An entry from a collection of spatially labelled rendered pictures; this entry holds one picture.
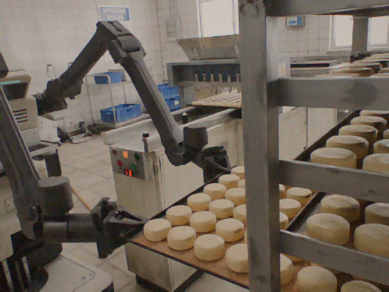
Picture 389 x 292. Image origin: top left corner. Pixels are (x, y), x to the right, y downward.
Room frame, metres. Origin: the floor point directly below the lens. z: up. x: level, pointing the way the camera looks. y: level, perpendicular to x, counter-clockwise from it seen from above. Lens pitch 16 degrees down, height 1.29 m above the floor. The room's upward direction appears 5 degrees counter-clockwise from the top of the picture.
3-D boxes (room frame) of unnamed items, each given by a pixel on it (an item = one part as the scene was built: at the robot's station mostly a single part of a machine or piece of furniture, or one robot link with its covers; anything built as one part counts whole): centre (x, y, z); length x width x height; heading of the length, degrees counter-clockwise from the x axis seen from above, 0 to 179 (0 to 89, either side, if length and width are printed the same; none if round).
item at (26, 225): (0.64, 0.30, 1.00); 0.12 x 0.09 x 0.12; 51
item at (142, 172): (1.59, 0.32, 0.77); 0.24 x 0.04 x 0.14; 50
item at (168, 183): (1.87, 0.08, 0.45); 0.70 x 0.34 x 0.90; 140
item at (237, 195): (0.68, -0.08, 0.97); 0.05 x 0.05 x 0.02
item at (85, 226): (0.61, 0.21, 0.96); 0.07 x 0.07 x 0.10; 82
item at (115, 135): (2.43, -0.20, 0.87); 2.01 x 0.03 x 0.07; 140
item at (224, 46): (2.26, -0.24, 1.25); 0.56 x 0.29 x 0.14; 50
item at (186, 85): (2.26, -0.24, 1.01); 0.72 x 0.33 x 0.34; 50
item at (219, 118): (2.25, -0.42, 0.87); 2.01 x 0.03 x 0.07; 140
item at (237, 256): (0.47, -0.06, 0.97); 0.05 x 0.05 x 0.02
